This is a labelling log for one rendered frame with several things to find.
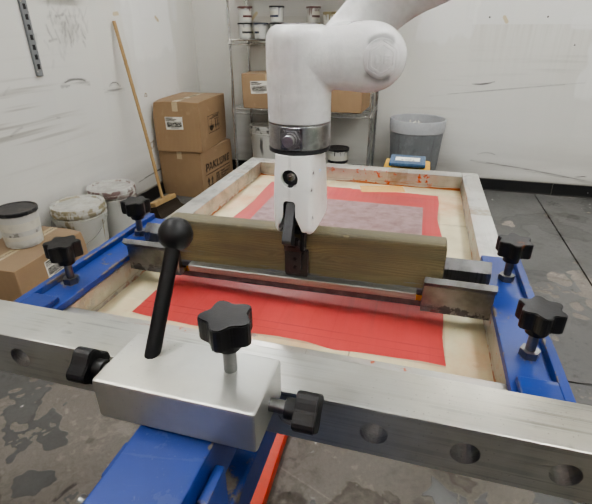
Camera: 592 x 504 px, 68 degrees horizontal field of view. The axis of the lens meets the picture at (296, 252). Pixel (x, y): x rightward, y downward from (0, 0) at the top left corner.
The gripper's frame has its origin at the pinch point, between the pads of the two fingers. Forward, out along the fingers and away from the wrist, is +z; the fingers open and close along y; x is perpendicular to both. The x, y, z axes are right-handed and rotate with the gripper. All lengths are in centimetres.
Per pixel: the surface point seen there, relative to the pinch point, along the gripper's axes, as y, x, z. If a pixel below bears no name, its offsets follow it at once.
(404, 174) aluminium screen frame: 56, -12, 4
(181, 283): -1.7, 18.4, 6.3
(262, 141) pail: 326, 123, 62
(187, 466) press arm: -35.6, -1.8, -2.3
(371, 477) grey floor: 45, -11, 102
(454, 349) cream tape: -6.9, -21.1, 6.6
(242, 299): -3.4, 7.7, 6.4
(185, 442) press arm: -34.0, -0.8, -2.3
